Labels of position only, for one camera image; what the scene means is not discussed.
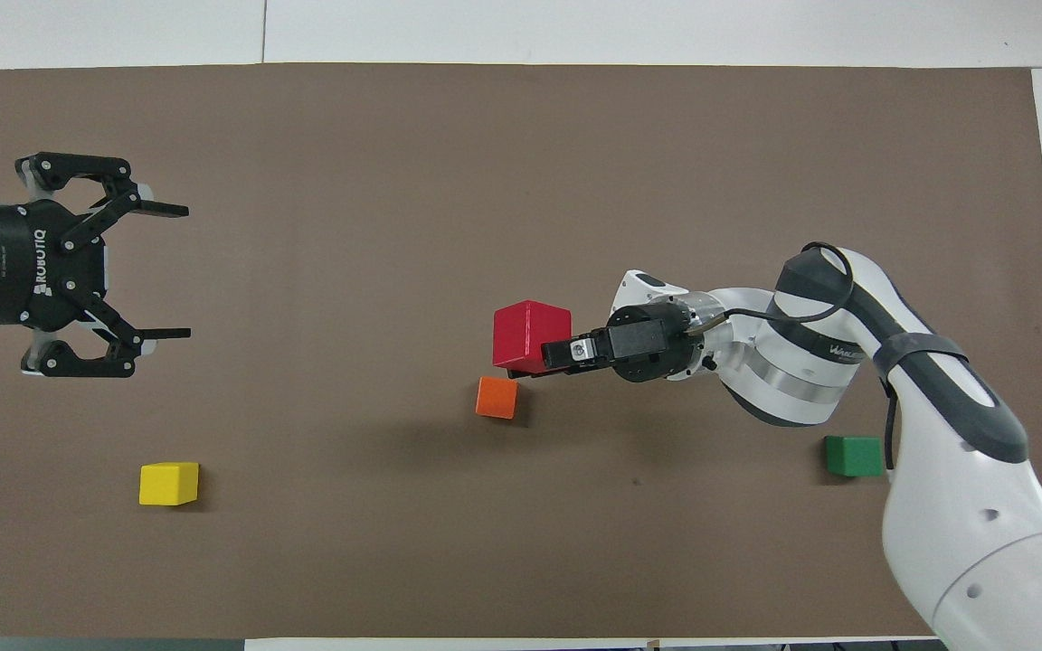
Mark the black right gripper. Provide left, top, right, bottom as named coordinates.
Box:
left=507, top=302, right=696, bottom=383

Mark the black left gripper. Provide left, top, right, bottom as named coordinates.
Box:
left=0, top=151, right=193, bottom=380

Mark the red wooden block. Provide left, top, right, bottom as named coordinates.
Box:
left=492, top=300, right=573, bottom=376

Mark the orange wooden block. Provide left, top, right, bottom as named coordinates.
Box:
left=475, top=376, right=519, bottom=420

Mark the yellow wooden block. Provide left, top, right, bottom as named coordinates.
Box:
left=138, top=462, right=200, bottom=507

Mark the green wooden block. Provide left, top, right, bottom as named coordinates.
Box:
left=825, top=435, right=886, bottom=478

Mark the brown paper table mat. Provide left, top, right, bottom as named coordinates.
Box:
left=0, top=62, right=1042, bottom=641

